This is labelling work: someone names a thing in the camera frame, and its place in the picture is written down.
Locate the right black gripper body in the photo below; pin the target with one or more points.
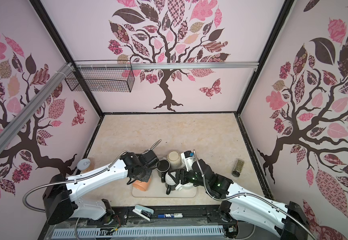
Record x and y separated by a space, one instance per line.
191 177

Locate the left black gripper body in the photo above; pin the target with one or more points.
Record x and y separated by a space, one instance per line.
144 176

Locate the peach orange mug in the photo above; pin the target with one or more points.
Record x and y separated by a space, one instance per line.
142 186

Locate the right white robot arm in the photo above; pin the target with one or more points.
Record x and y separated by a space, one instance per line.
286 221

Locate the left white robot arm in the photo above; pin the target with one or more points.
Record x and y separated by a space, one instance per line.
64 199

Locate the white ribbed mug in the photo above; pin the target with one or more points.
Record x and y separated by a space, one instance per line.
181 187

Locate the black and white mug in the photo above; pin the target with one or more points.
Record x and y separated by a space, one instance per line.
169 188

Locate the cream mug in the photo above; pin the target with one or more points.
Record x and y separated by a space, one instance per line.
174 159

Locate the clear plastic tray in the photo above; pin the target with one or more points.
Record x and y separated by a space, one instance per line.
157 189

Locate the blue white marker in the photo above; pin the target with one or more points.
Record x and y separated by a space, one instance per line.
171 216

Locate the green spice jar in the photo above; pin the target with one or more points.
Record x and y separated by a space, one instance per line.
238 167

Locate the white stapler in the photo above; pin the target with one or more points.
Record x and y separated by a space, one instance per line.
144 212

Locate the orange can white lid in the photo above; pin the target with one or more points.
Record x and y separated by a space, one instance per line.
85 165

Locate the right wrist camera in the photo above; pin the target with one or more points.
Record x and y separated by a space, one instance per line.
188 159

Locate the black wire basket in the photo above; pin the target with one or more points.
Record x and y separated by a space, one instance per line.
102 76

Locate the white slotted cable duct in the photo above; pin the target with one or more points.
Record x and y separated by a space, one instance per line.
108 233

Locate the back aluminium rail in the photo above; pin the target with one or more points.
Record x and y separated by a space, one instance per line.
168 66

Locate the aluminium rail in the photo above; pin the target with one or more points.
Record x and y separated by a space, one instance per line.
168 66
27 112

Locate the left aluminium rail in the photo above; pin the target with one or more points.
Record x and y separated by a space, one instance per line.
27 112

